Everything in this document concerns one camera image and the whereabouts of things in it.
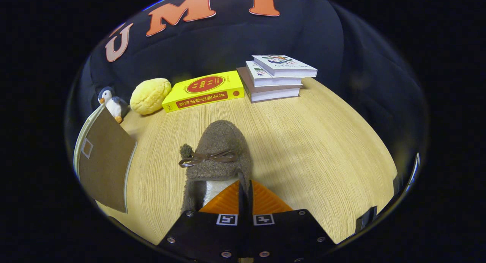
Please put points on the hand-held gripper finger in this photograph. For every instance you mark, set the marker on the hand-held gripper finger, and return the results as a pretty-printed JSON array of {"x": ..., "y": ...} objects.
[
  {"x": 242, "y": 206},
  {"x": 250, "y": 206}
]

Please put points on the brown fuzzy shoe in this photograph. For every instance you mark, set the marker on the brown fuzzy shoe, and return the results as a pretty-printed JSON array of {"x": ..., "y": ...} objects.
[{"x": 220, "y": 141}]

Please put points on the brown beige fabric storage box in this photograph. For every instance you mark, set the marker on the brown beige fabric storage box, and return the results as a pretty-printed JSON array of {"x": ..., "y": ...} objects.
[{"x": 106, "y": 160}]

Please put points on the brown cover book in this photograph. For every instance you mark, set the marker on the brown cover book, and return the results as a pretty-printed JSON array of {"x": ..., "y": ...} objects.
[{"x": 273, "y": 93}]

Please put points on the yellow book with red circle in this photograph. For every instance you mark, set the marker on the yellow book with red circle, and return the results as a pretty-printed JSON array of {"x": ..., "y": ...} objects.
[{"x": 205, "y": 90}]

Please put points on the white thick book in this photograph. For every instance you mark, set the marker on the white thick book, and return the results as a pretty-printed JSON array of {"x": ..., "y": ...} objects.
[{"x": 273, "y": 81}]

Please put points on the yellow bun plush toy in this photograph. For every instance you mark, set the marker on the yellow bun plush toy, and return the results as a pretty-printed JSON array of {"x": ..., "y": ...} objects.
[{"x": 150, "y": 96}]

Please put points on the white illustrated book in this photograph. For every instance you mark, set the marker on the white illustrated book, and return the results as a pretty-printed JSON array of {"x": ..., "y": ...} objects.
[{"x": 284, "y": 63}]

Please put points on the penguin plush toy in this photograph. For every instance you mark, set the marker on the penguin plush toy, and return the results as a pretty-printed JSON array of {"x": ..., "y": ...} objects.
[{"x": 112, "y": 105}]

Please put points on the black backdrop cloth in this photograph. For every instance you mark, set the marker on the black backdrop cloth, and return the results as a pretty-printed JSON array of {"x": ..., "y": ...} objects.
[{"x": 322, "y": 39}]

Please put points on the black table edge bracket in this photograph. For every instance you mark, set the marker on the black table edge bracket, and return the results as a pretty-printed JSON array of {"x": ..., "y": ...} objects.
[
  {"x": 397, "y": 184},
  {"x": 366, "y": 219}
]

